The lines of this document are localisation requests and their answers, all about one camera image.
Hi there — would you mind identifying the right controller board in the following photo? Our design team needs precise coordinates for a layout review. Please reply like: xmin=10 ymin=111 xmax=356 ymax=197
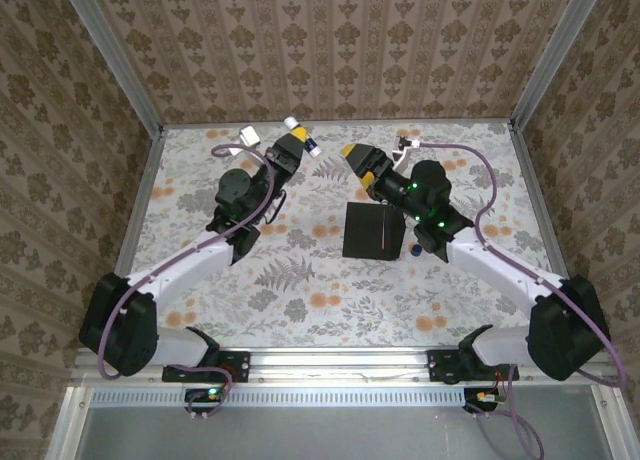
xmin=463 ymin=387 xmax=507 ymax=414

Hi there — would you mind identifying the floral tablecloth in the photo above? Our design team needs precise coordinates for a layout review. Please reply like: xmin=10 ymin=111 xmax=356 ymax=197
xmin=107 ymin=124 xmax=576 ymax=349

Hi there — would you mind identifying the black envelope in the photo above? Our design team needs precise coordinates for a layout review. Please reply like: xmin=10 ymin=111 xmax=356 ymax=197
xmin=342 ymin=202 xmax=406 ymax=261

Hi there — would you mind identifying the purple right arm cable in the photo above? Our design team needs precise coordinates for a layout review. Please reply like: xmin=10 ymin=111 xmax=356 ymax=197
xmin=412 ymin=140 xmax=629 ymax=460

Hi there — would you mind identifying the aluminium left side rail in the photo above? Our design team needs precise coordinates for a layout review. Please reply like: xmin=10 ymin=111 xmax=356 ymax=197
xmin=94 ymin=127 xmax=167 ymax=350

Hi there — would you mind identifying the left controller board, green light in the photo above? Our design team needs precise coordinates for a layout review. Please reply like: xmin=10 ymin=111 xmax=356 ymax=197
xmin=183 ymin=387 xmax=225 ymax=415

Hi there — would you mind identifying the slotted grey cable duct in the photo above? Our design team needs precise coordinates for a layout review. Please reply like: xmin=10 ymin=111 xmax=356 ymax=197
xmin=89 ymin=387 xmax=469 ymax=407

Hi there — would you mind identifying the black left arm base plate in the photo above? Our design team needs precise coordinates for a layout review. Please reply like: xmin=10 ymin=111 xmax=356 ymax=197
xmin=160 ymin=349 xmax=252 ymax=384

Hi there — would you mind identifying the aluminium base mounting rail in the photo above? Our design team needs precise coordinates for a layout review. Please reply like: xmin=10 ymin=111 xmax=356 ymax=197
xmin=69 ymin=346 xmax=615 ymax=387

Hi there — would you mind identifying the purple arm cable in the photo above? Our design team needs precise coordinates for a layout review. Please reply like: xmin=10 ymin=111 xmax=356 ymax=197
xmin=412 ymin=140 xmax=629 ymax=460
xmin=98 ymin=143 xmax=275 ymax=422

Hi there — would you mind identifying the aluminium frame post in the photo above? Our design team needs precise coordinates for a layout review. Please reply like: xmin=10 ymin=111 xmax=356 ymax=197
xmin=508 ymin=0 xmax=604 ymax=131
xmin=53 ymin=0 xmax=167 ymax=134

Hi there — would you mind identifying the aluminium back rail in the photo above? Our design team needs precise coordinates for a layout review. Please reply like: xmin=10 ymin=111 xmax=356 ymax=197
xmin=160 ymin=119 xmax=516 ymax=130

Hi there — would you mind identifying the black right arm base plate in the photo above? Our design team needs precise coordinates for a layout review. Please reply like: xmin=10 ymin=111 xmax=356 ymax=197
xmin=427 ymin=348 xmax=521 ymax=384

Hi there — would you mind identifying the grey metal panel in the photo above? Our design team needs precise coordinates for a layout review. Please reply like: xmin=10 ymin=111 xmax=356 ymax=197
xmin=47 ymin=384 xmax=640 ymax=460

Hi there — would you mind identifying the aluminium right side rail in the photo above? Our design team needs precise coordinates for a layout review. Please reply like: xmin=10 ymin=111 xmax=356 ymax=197
xmin=507 ymin=122 xmax=589 ymax=346

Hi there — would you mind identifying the aluminium left frame post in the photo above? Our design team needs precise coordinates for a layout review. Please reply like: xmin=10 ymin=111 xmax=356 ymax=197
xmin=53 ymin=0 xmax=167 ymax=134

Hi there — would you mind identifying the aluminium right frame post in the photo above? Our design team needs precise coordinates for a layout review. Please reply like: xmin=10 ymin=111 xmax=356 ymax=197
xmin=508 ymin=0 xmax=604 ymax=131

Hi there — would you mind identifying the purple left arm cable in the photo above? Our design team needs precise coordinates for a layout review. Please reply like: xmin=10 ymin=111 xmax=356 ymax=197
xmin=98 ymin=143 xmax=275 ymax=422

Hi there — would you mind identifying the blue and white glue stick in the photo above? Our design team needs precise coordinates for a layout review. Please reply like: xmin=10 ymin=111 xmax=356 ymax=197
xmin=283 ymin=117 xmax=323 ymax=159

